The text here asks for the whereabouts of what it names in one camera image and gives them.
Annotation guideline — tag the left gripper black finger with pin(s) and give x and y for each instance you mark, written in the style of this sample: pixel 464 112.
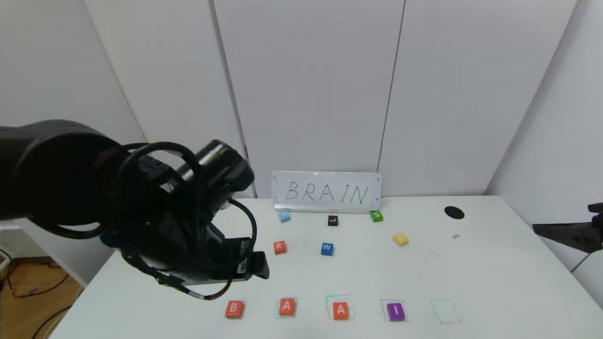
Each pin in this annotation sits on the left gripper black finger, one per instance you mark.
pixel 259 266

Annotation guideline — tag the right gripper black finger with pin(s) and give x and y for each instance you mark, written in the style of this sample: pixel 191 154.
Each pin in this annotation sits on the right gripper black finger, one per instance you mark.
pixel 597 208
pixel 577 235

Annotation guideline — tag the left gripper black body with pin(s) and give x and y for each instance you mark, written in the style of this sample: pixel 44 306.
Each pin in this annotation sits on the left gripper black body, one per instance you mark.
pixel 243 256

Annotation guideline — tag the orange R letter block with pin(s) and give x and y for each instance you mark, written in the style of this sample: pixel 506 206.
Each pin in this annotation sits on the orange R letter block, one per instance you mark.
pixel 280 247

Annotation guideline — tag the orange A letter block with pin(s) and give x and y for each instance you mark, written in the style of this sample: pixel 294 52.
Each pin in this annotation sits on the orange A letter block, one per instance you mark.
pixel 341 310
pixel 287 307

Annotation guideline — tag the yellow N letter block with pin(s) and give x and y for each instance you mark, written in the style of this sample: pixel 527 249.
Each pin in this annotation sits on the yellow N letter block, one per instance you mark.
pixel 400 239

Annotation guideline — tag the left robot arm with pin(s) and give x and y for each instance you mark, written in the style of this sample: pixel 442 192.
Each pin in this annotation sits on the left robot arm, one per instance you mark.
pixel 56 174

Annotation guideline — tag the orange B letter block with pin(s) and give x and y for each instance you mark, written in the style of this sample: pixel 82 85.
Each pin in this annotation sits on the orange B letter block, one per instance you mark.
pixel 234 309

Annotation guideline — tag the light blue letter block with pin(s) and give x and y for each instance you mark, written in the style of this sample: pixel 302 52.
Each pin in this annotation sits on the light blue letter block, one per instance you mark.
pixel 284 216

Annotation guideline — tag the blue W letter block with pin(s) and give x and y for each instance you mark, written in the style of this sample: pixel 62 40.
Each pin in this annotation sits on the blue W letter block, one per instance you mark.
pixel 327 249

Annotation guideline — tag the black L letter block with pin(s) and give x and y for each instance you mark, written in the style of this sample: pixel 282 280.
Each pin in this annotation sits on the black L letter block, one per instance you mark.
pixel 333 221

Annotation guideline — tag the white BRAIN sign board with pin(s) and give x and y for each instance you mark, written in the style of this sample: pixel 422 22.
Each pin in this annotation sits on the white BRAIN sign board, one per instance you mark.
pixel 326 192

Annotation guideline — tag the black round table grommet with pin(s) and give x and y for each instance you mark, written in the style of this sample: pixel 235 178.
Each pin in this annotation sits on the black round table grommet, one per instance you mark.
pixel 454 213

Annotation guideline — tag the green S letter block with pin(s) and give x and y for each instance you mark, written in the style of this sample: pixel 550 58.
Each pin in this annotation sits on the green S letter block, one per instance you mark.
pixel 376 216

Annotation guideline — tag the purple I letter block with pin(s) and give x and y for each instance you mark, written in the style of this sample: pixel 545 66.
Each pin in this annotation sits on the purple I letter block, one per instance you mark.
pixel 396 311

